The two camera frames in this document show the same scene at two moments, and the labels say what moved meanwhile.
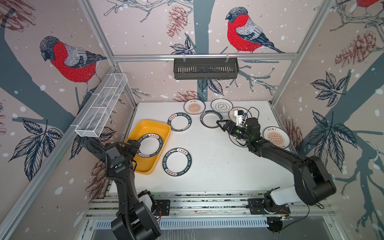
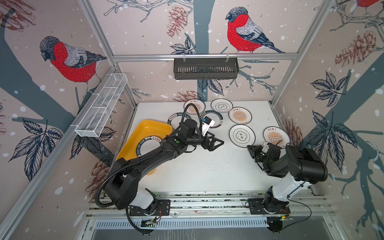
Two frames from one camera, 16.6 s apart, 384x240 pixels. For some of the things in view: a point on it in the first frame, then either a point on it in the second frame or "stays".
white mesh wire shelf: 101,104 stays
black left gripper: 132,149 → 210,147
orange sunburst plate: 277,136 stays
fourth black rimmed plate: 209,118 stays
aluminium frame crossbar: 170,57 stays
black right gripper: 225,129 → 256,150
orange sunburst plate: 231,113 stays
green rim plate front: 177,161 → 148,145
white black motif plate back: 222,105 stays
